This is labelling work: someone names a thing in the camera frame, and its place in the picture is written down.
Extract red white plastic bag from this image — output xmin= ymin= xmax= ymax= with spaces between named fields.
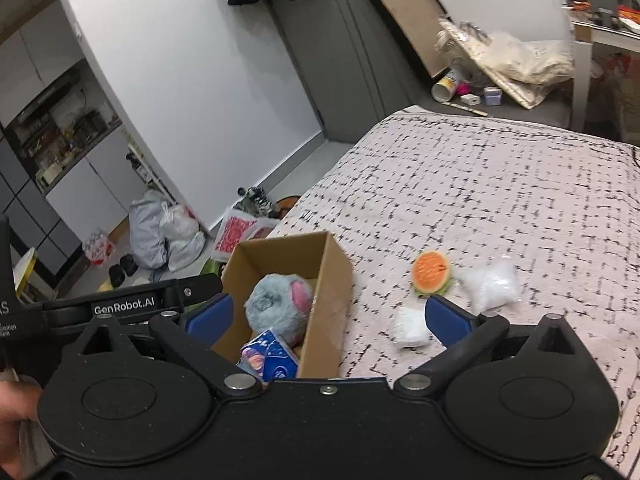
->
xmin=212 ymin=208 xmax=280 ymax=262

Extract large white stuffing bag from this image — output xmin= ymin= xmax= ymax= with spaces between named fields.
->
xmin=458 ymin=258 xmax=521 ymax=314

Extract brown cardboard box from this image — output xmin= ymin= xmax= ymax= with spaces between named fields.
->
xmin=213 ymin=232 xmax=354 ymax=378

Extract grey pink plush toy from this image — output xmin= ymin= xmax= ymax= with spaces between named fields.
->
xmin=244 ymin=274 xmax=314 ymax=348

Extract small purple box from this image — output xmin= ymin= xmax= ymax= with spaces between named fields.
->
xmin=483 ymin=87 xmax=502 ymax=106

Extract blue planet tissue pack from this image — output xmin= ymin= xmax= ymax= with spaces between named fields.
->
xmin=238 ymin=330 xmax=298 ymax=382

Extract orange hamburger plush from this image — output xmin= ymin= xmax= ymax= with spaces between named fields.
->
xmin=411 ymin=250 xmax=451 ymax=296

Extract beige patterned tote bag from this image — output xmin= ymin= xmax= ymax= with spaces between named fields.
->
xmin=438 ymin=18 xmax=574 ymax=110

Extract clear plastic bag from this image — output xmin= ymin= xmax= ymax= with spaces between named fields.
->
xmin=482 ymin=32 xmax=574 ymax=86

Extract brown wooden board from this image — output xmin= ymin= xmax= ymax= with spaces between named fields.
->
xmin=370 ymin=0 xmax=447 ymax=81

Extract white storage cabinet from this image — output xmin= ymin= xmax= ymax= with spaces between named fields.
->
xmin=1 ymin=0 xmax=144 ymax=288

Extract grey white garbage bags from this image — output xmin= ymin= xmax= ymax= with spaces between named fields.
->
xmin=129 ymin=188 xmax=206 ymax=272

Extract white black patterned bedspread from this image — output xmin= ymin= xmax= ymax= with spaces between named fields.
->
xmin=278 ymin=107 xmax=639 ymax=479

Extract white desk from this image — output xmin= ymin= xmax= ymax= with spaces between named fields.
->
xmin=567 ymin=11 xmax=639 ymax=132

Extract black white sneakers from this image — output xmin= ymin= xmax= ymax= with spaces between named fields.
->
xmin=234 ymin=186 xmax=280 ymax=219

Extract dark grey wardrobe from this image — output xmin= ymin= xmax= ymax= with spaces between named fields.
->
xmin=268 ymin=0 xmax=428 ymax=143

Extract small white stuffing bag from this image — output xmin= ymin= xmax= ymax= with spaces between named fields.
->
xmin=390 ymin=307 xmax=431 ymax=349

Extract white yellow cylinder can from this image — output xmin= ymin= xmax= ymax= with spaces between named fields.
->
xmin=431 ymin=67 xmax=465 ymax=103

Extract person's left hand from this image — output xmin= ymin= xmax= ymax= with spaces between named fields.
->
xmin=0 ymin=382 xmax=42 ymax=479

